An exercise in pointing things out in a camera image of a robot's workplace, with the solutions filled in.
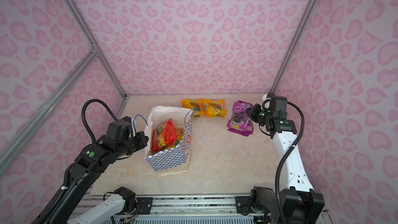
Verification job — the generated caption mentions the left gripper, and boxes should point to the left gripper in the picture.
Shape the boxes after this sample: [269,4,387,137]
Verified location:
[117,130,150,159]

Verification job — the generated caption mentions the yellow mango candy bag front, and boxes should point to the yellow mango candy bag front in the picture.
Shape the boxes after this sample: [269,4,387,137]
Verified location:
[174,128,185,146]

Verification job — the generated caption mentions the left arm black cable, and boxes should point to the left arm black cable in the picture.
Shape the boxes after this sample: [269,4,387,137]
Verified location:
[81,99,118,144]

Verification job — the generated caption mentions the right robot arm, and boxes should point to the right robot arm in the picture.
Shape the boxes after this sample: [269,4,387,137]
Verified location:
[246,93,324,224]

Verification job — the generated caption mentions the purple grape candy bag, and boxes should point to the purple grape candy bag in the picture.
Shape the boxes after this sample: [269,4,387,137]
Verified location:
[227,101,254,136]

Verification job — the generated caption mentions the red candy bag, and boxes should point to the red candy bag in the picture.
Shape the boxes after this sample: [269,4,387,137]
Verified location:
[151,119,177,153]

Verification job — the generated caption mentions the aluminium frame strut diagonal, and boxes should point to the aluminium frame strut diagonal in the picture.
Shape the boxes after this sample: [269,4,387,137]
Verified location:
[1,49,98,175]

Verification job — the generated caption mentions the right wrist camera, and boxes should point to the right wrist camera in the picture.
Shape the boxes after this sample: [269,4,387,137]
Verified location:
[262,93,274,110]

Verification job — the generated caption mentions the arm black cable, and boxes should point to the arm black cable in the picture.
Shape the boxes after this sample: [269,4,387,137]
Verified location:
[81,99,118,144]
[275,101,305,224]

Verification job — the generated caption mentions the white paper bag blue handles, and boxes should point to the white paper bag blue handles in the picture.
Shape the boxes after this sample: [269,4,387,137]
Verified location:
[144,106,197,177]

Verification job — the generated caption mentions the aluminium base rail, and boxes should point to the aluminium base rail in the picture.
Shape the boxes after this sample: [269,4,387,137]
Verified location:
[57,192,332,224]

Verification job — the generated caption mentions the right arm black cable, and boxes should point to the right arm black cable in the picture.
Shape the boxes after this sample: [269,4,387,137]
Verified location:
[275,101,305,224]

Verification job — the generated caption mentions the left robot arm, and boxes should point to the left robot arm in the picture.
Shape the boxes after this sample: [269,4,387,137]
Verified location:
[33,117,149,224]

